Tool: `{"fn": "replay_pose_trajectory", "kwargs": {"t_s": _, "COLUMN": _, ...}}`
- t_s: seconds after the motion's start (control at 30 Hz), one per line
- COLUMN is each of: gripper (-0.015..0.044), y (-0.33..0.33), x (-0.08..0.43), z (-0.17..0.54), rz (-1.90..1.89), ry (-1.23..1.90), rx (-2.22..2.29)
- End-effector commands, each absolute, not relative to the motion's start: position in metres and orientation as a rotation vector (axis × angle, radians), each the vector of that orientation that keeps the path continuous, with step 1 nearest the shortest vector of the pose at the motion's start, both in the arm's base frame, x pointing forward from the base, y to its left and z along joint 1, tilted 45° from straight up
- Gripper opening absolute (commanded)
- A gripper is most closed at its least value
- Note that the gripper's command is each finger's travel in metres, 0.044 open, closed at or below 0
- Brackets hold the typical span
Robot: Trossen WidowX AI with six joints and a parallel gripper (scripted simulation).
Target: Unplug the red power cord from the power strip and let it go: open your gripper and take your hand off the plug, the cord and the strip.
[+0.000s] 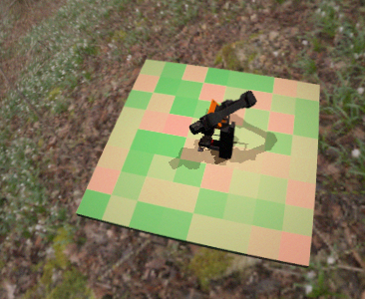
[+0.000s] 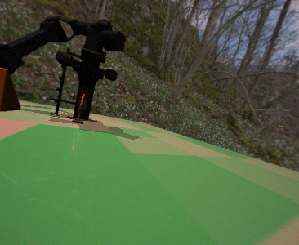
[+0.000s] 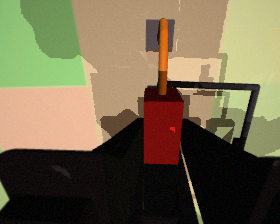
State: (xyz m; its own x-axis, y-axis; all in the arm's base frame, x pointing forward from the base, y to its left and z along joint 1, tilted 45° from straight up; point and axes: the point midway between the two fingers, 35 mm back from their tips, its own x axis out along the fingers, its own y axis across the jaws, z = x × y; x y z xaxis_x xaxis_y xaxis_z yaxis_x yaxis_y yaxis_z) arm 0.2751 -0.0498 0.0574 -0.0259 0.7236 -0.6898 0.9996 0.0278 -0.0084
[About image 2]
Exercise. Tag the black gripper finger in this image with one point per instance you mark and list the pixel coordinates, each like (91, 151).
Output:
(95, 80)
(80, 75)

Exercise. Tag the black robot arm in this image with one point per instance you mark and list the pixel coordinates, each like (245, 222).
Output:
(99, 34)

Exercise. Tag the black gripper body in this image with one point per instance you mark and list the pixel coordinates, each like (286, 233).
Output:
(68, 60)

